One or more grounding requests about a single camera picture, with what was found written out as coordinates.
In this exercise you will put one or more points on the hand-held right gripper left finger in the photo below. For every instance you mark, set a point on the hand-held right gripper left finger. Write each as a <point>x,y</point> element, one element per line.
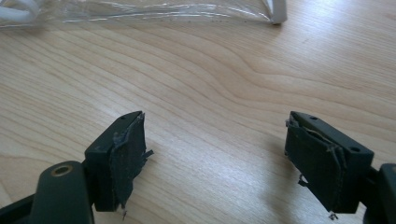
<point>124,161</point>

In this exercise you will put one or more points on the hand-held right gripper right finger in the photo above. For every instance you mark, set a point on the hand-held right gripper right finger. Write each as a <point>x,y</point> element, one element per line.
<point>327,165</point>

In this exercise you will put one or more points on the clear plastic bag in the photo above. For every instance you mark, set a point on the clear plastic bag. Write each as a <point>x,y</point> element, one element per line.
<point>149,11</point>

